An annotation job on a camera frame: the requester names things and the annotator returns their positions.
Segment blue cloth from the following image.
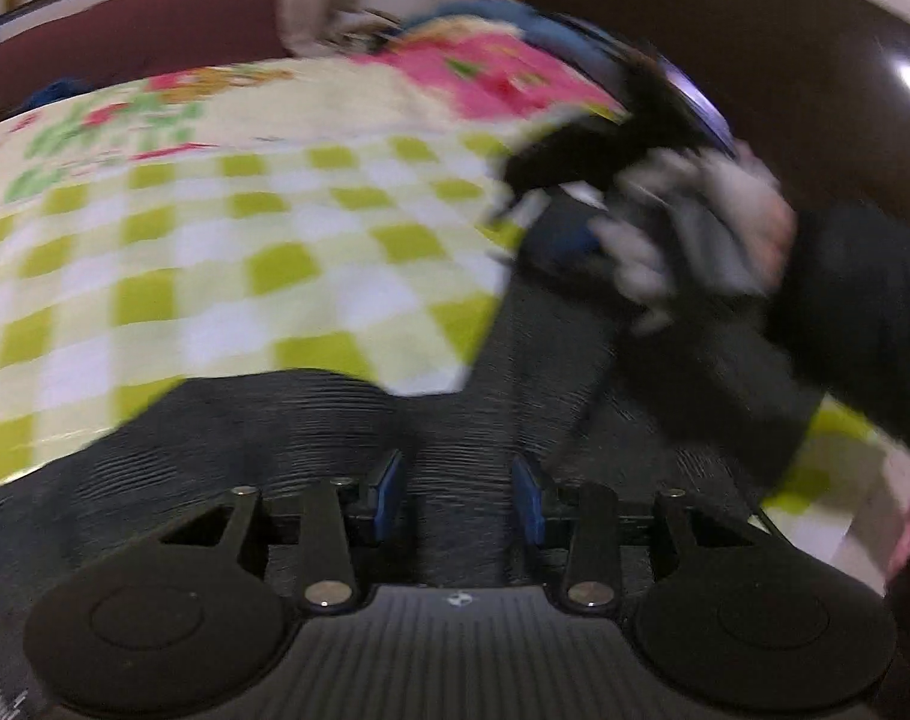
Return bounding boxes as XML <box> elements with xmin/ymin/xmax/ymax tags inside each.
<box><xmin>23</xmin><ymin>73</ymin><xmax>100</xmax><ymax>112</ymax></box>
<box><xmin>425</xmin><ymin>0</ymin><xmax>621</xmax><ymax>80</ymax></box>

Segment dark brown wooden furniture panel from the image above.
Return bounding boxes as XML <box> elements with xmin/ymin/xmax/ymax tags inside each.
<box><xmin>521</xmin><ymin>0</ymin><xmax>910</xmax><ymax>248</ymax></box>

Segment dark grey ribbed pants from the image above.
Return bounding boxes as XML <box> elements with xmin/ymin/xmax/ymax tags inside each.
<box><xmin>0</xmin><ymin>187</ymin><xmax>827</xmax><ymax>593</ymax></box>

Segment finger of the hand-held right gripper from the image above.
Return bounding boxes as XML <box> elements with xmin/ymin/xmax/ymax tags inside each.
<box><xmin>500</xmin><ymin>124</ymin><xmax>628</xmax><ymax>200</ymax></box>

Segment person's right hand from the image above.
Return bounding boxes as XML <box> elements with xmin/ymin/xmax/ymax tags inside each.
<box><xmin>591</xmin><ymin>144</ymin><xmax>797</xmax><ymax>335</ymax></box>

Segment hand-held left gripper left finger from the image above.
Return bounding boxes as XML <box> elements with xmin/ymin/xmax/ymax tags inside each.
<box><xmin>158</xmin><ymin>451</ymin><xmax>409</xmax><ymax>612</ymax></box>

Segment green checkered printed blanket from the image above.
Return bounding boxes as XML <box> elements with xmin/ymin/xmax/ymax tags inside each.
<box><xmin>0</xmin><ymin>15</ymin><xmax>910</xmax><ymax>597</ymax></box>

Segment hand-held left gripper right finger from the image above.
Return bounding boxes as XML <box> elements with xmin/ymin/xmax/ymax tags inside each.
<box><xmin>510</xmin><ymin>456</ymin><xmax>765</xmax><ymax>614</ymax></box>

